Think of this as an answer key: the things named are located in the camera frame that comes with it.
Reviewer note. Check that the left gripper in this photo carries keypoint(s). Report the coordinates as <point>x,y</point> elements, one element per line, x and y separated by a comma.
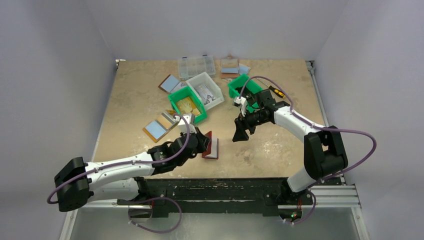
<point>203,141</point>

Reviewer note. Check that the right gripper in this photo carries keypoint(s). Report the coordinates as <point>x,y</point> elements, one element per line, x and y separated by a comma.
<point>245,122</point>

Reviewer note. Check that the red card holder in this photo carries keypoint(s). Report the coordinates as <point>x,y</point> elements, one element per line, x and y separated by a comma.
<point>212,150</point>

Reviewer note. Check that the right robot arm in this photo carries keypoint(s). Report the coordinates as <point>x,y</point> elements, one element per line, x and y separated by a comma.
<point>323,150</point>

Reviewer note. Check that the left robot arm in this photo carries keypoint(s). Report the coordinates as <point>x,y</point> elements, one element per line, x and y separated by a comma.
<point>79,182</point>

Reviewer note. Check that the green bin with gold cards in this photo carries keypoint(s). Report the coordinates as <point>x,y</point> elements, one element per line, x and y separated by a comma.
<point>184,92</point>

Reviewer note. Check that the tan open card holder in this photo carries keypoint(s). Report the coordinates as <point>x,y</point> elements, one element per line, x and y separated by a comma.
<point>161,125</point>

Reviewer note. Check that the green bin with black cards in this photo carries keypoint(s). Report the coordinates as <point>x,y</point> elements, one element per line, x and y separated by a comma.
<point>235,87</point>

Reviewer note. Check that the silver VIP card stack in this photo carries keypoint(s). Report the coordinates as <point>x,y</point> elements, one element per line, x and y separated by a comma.
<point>205,94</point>

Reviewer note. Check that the brown open card holder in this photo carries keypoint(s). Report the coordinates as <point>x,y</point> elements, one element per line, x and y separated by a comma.
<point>171,84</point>

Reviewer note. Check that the white plastic bin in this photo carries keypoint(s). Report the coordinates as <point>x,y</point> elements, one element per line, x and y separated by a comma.
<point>214,88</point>

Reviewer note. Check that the yellow black screwdriver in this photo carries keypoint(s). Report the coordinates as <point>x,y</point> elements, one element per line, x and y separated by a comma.
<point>276,91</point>

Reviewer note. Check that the clear compartment organizer box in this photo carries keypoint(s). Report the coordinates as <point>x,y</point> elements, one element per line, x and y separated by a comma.
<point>189,67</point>

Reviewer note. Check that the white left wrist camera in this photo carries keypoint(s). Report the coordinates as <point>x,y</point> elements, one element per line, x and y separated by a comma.
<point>186,123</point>

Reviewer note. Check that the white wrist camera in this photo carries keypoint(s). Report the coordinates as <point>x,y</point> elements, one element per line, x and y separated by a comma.
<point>241,103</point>
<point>186,123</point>

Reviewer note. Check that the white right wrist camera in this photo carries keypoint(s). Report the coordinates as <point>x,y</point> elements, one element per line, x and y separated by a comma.
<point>241,103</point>

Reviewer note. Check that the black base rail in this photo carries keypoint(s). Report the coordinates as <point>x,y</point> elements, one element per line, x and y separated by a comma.
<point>267,196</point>

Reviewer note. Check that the aluminium frame rail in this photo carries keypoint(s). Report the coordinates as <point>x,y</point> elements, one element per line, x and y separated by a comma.
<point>333,196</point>

